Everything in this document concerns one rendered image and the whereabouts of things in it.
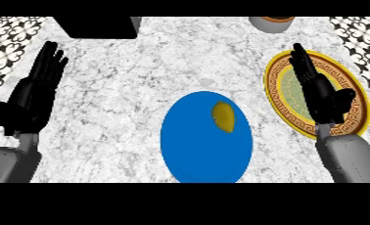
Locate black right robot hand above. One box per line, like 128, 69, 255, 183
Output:
288, 42, 357, 126

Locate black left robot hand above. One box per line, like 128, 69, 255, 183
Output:
0, 40, 71, 137

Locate yellow patterned plate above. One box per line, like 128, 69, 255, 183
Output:
264, 49, 370, 140

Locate yellow lemon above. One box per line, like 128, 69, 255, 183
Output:
212, 100, 237, 134

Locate blue plate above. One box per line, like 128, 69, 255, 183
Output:
159, 91, 255, 184

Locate grey pot with orange rim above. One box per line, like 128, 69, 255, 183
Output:
248, 16, 296, 34

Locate black appliance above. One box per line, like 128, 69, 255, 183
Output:
52, 16, 144, 40

